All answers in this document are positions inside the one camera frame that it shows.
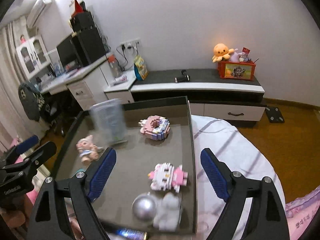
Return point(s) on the black computer tower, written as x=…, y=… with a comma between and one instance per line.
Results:
x=88, y=46

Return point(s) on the white small figurine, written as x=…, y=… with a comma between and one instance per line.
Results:
x=168, y=214

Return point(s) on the silver ball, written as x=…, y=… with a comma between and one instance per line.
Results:
x=144, y=207

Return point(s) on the clear plastic box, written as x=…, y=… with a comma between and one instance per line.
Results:
x=108, y=118

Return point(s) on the black floor scale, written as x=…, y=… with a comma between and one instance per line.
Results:
x=274, y=114

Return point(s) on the air conditioner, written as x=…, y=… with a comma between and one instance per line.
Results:
x=38, y=8

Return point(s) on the black dumbbell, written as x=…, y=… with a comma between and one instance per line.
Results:
x=183, y=78

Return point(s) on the blue labelled flat box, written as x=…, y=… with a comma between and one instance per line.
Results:
x=131, y=234

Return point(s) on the black speaker box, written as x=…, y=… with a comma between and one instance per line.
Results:
x=82, y=21

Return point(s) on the orange-capped water bottle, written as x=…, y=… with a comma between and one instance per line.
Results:
x=114, y=66

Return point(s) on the red toy storage box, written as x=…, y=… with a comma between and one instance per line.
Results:
x=236, y=70

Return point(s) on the orange octopus plush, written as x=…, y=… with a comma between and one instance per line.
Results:
x=221, y=53

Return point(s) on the snack bag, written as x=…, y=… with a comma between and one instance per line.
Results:
x=140, y=68

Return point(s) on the low tv cabinet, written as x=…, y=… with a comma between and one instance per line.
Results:
x=238, y=101

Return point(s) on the pink bedding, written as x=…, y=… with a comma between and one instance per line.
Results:
x=300, y=212

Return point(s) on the pink white brick toy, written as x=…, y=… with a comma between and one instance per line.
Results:
x=155, y=127

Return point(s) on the pink kitty brick figure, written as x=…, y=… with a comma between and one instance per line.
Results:
x=167, y=177

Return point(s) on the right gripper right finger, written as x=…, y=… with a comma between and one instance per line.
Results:
x=266, y=219

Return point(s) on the black computer monitor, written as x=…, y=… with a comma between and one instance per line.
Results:
x=67, y=53

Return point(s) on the wall power socket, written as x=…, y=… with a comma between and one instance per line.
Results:
x=129, y=44

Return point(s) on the black office chair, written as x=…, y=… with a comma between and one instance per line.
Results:
x=60, y=110

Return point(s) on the pink black-rimmed storage box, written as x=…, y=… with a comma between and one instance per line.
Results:
x=138, y=155

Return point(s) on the dark jacket on chair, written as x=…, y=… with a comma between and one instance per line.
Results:
x=31, y=100

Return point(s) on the white wall cabinet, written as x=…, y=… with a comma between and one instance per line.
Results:
x=33, y=56

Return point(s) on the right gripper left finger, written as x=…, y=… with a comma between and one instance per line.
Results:
x=49, y=218

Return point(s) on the beige curtain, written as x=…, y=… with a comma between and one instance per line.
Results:
x=14, y=121

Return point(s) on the white desk with drawers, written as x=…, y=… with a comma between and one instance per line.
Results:
x=86, y=85

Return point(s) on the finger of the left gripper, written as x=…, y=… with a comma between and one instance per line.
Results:
x=36, y=154
x=24, y=146

